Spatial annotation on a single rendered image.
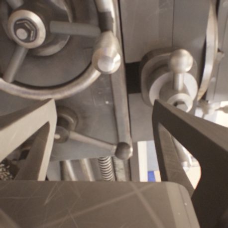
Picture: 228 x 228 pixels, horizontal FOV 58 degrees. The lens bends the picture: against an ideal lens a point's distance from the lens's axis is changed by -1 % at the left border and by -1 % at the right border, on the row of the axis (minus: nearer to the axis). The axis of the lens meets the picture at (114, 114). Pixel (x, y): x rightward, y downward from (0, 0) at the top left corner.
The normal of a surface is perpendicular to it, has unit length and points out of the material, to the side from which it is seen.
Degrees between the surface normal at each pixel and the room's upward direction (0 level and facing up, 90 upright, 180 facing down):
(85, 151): 90
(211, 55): 90
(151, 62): 90
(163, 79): 90
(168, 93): 138
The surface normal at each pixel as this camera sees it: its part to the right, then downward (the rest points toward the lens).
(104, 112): 0.01, 0.59
